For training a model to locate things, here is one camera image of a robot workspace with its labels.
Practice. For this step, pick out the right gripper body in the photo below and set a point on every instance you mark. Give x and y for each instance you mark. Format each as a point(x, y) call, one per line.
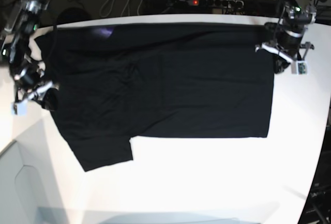
point(25, 92)

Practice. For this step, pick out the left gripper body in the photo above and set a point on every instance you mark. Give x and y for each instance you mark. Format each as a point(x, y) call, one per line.
point(289, 55)

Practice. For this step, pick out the black T-shirt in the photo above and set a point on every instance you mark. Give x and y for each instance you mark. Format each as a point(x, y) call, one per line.
point(163, 80)

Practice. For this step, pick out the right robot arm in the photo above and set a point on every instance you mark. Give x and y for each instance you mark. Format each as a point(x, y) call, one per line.
point(30, 83)

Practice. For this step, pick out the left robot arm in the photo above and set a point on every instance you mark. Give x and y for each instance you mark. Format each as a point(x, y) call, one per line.
point(286, 45)

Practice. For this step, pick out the black power strip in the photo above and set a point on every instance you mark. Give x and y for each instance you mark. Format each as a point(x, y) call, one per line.
point(265, 8)

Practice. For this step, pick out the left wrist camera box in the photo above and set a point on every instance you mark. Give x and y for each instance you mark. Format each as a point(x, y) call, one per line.
point(299, 68)

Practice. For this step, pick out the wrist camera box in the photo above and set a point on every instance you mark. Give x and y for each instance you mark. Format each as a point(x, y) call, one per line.
point(19, 108)
point(299, 68)

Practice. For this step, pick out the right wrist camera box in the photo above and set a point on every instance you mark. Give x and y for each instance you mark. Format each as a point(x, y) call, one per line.
point(19, 108)

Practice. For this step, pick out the grey table frame panel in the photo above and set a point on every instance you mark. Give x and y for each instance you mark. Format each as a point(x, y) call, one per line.
point(26, 195)

